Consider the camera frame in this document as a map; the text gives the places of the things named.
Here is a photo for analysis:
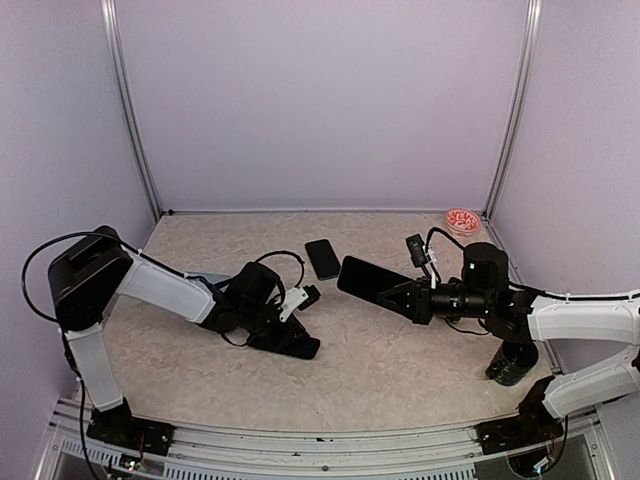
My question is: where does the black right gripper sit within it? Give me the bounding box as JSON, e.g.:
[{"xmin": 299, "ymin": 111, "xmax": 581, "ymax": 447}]
[{"xmin": 379, "ymin": 274, "xmax": 493, "ymax": 324}]

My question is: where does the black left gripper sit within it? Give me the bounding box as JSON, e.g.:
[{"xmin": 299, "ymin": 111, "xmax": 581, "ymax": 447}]
[{"xmin": 240, "ymin": 298, "xmax": 310, "ymax": 352}]

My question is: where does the black phone case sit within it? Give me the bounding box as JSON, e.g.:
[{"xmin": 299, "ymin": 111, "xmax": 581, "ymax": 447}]
[{"xmin": 273, "ymin": 330, "xmax": 321, "ymax": 360}]

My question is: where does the grey-edged black smartphone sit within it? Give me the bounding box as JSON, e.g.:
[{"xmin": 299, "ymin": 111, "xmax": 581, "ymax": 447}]
[{"xmin": 337, "ymin": 255, "xmax": 414, "ymax": 308}]

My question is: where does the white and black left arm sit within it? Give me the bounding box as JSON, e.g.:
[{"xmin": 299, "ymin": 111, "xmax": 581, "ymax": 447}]
[{"xmin": 48, "ymin": 226, "xmax": 321, "ymax": 445}]

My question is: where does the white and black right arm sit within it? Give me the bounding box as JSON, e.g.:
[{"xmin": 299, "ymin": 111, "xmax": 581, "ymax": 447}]
[{"xmin": 377, "ymin": 242, "xmax": 639, "ymax": 444}]

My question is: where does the light blue phone case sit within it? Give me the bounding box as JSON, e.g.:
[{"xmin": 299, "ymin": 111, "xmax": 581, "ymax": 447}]
[{"xmin": 185, "ymin": 271, "xmax": 232, "ymax": 284}]

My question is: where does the green-edged black smartphone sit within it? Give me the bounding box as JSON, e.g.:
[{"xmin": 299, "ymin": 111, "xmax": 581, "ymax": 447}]
[{"xmin": 304, "ymin": 239, "xmax": 341, "ymax": 281}]

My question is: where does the red and white patterned bowl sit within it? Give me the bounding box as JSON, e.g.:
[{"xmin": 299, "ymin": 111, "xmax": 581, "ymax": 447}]
[{"xmin": 445, "ymin": 208, "xmax": 481, "ymax": 238}]

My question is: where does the black cup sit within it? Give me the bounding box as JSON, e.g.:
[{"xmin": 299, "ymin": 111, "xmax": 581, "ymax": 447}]
[{"xmin": 485, "ymin": 342, "xmax": 539, "ymax": 386}]

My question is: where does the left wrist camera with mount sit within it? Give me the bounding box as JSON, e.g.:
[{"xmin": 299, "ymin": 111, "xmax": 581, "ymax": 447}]
[{"xmin": 279, "ymin": 285, "xmax": 321, "ymax": 323}]

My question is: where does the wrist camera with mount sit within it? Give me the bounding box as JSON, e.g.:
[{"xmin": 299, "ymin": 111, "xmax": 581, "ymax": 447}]
[
  {"xmin": 279, "ymin": 285, "xmax": 321, "ymax": 323},
  {"xmin": 405, "ymin": 234, "xmax": 439, "ymax": 280}
]

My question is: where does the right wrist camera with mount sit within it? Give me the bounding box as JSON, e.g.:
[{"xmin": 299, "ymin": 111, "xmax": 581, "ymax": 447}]
[{"xmin": 405, "ymin": 234, "xmax": 439, "ymax": 280}]

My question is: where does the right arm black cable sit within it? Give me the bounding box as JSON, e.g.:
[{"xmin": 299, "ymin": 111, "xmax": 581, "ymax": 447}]
[{"xmin": 424, "ymin": 227, "xmax": 471, "ymax": 286}]

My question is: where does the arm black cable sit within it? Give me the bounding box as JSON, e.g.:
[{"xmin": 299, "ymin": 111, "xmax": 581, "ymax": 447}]
[
  {"xmin": 20, "ymin": 230, "xmax": 201, "ymax": 324},
  {"xmin": 424, "ymin": 227, "xmax": 471, "ymax": 286}
]

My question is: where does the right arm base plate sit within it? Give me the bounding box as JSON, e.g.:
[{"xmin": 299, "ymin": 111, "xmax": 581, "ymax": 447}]
[{"xmin": 474, "ymin": 378, "xmax": 569, "ymax": 457}]

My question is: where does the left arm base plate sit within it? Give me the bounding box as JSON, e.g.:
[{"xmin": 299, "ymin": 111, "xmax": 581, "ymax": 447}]
[{"xmin": 87, "ymin": 399, "xmax": 175, "ymax": 456}]

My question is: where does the front aluminium rail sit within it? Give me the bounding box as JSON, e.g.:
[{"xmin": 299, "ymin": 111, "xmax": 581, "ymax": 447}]
[{"xmin": 34, "ymin": 394, "xmax": 616, "ymax": 480}]

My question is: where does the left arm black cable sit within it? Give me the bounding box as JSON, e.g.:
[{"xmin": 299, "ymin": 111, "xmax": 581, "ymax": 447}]
[{"xmin": 20, "ymin": 230, "xmax": 201, "ymax": 324}]

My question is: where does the right aluminium frame post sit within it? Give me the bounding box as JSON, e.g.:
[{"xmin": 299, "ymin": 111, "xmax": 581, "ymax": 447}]
[{"xmin": 482, "ymin": 0, "xmax": 543, "ymax": 223}]

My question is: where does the aluminium frame post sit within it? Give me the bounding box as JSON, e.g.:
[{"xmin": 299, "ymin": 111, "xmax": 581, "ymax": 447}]
[
  {"xmin": 482, "ymin": 0, "xmax": 543, "ymax": 223},
  {"xmin": 100, "ymin": 0, "xmax": 163, "ymax": 222}
]

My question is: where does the left aluminium frame post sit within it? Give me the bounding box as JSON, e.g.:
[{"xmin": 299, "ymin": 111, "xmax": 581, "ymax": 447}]
[{"xmin": 100, "ymin": 0, "xmax": 163, "ymax": 222}]

